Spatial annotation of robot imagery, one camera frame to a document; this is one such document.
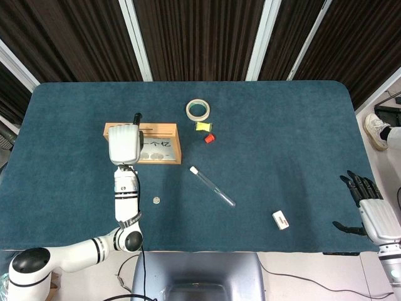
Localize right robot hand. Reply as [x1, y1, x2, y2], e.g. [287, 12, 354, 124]
[331, 170, 401, 246]

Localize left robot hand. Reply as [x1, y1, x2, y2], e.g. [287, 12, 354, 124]
[107, 113, 145, 166]

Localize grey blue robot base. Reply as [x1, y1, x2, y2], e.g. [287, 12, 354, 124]
[130, 251, 266, 301]

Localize glass test tube white stopper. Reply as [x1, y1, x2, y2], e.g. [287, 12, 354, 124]
[189, 166, 236, 208]

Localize beige masking tape roll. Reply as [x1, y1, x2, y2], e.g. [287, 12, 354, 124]
[185, 98, 211, 121]

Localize person leg white trousers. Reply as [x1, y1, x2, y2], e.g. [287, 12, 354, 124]
[379, 124, 401, 150]

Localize white sneaker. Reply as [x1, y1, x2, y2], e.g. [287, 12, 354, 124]
[363, 113, 392, 152]

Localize small white red box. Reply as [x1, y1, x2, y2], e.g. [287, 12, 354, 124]
[271, 211, 289, 232]

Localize black floor equipment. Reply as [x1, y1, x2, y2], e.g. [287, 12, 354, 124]
[374, 95, 401, 128]

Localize teal table cloth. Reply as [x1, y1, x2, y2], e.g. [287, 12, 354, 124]
[0, 80, 379, 253]

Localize brown cardboard box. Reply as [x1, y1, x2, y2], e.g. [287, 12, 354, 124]
[49, 271, 62, 290]

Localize wooden frame coin bank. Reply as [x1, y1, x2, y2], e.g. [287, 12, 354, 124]
[103, 122, 182, 166]

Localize white partition post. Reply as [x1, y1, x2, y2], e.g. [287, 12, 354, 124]
[0, 38, 41, 93]
[244, 0, 283, 82]
[118, 0, 154, 82]
[286, 0, 333, 82]

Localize black floor cable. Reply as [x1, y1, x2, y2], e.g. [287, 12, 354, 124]
[259, 264, 394, 298]

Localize grey floor cable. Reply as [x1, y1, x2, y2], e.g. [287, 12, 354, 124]
[117, 254, 139, 293]

